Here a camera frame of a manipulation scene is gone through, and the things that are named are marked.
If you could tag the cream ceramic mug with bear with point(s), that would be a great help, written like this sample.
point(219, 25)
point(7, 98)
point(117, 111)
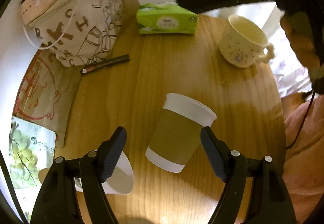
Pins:
point(244, 43)

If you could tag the paper cup with brown sleeve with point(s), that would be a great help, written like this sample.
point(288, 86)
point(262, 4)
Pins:
point(177, 133)

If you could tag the dark brown pen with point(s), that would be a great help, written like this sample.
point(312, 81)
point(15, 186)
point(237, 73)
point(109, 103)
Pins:
point(105, 64)

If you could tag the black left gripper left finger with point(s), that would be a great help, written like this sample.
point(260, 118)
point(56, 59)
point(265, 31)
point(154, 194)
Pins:
point(57, 199)

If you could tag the white paper cup lying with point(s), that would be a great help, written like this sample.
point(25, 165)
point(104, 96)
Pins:
point(122, 180)

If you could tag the green tissue pack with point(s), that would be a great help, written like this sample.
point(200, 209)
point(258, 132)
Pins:
point(164, 16)

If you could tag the brown paper bag red print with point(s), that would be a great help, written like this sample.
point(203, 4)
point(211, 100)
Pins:
point(46, 93)

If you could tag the grape picture placemat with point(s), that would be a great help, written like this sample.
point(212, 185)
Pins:
point(31, 149)

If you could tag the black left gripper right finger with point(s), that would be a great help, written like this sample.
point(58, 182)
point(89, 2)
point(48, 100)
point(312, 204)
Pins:
point(269, 199)

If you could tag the printed canvas tote bag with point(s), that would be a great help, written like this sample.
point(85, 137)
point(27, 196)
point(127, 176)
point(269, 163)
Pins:
point(79, 32)

